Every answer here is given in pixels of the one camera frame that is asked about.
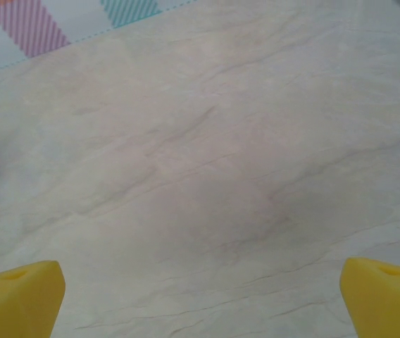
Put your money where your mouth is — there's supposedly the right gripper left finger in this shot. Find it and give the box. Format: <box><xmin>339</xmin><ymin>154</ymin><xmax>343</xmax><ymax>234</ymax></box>
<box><xmin>0</xmin><ymin>260</ymin><xmax>66</xmax><ymax>338</ymax></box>

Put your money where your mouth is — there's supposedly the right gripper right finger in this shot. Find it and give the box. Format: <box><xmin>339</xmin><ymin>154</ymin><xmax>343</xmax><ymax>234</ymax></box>
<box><xmin>339</xmin><ymin>256</ymin><xmax>400</xmax><ymax>338</ymax></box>

